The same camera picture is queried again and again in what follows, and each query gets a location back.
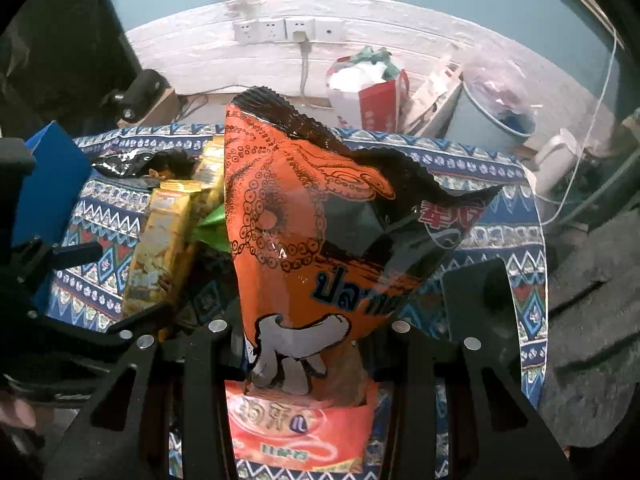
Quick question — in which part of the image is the person's left hand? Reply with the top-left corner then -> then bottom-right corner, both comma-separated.
0,389 -> 37,429

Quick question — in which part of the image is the green snack packet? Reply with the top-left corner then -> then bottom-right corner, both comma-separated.
192,202 -> 230,252

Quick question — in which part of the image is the thin white cable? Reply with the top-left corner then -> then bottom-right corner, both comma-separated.
537,24 -> 622,227

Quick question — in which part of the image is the white kettle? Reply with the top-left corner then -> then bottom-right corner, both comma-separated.
532,128 -> 584,197

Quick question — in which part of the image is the small red-orange snack packet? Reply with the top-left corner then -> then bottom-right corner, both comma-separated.
224,379 -> 377,472

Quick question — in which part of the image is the black cylindrical device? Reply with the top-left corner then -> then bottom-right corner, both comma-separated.
113,68 -> 169,122

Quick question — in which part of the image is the white paper bag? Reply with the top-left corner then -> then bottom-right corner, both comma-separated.
402,55 -> 464,136

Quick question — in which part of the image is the white wall socket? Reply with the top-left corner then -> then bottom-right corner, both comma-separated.
233,20 -> 259,45
285,17 -> 316,41
315,18 -> 346,40
258,18 -> 286,42

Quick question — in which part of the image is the clear plastic bag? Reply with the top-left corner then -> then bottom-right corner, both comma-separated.
462,55 -> 532,127

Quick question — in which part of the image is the patterned blue tablecloth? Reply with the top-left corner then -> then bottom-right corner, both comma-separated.
47,122 -> 549,480

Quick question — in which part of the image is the red bag with trash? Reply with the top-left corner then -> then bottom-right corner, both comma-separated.
325,46 -> 404,129

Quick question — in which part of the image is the black snack bag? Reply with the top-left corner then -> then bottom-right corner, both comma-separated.
92,149 -> 197,181

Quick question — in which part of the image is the grey plug with cable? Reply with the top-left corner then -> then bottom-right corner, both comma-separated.
292,31 -> 314,99

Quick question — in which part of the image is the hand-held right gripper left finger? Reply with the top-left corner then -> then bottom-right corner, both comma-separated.
55,317 -> 237,480

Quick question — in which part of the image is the red paper bag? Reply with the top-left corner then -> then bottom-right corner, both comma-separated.
358,70 -> 410,134

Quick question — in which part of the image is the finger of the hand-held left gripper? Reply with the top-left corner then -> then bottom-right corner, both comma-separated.
30,304 -> 175,363
35,241 -> 103,272

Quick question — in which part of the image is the large orange snack bag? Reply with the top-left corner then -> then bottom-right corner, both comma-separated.
222,86 -> 506,395

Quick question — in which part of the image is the blue board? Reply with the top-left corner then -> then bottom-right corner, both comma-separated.
11,121 -> 94,247

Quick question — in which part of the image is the yellow snack packet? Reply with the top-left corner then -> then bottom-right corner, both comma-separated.
191,135 -> 227,197
121,186 -> 197,320

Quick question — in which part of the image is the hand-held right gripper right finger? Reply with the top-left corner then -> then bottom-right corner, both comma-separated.
391,319 -> 571,480

